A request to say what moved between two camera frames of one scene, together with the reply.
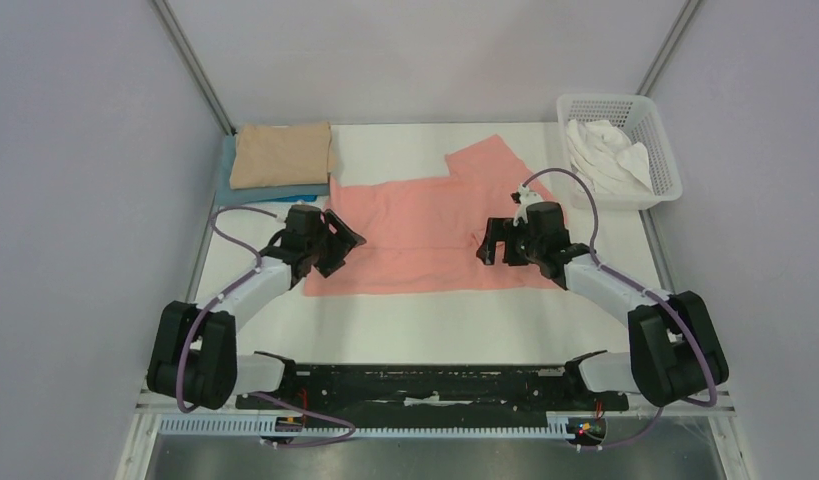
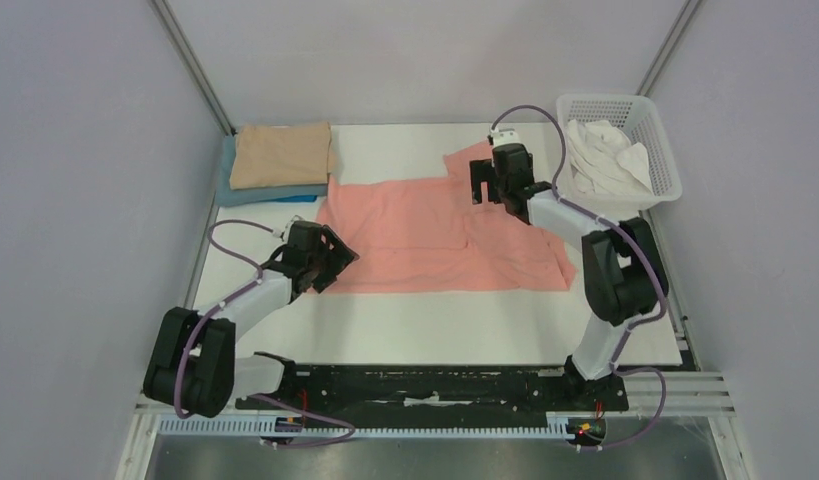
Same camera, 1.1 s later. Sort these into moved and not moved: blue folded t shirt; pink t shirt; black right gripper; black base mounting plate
Moved: black right gripper
Not moved: pink t shirt; blue folded t shirt; black base mounting plate
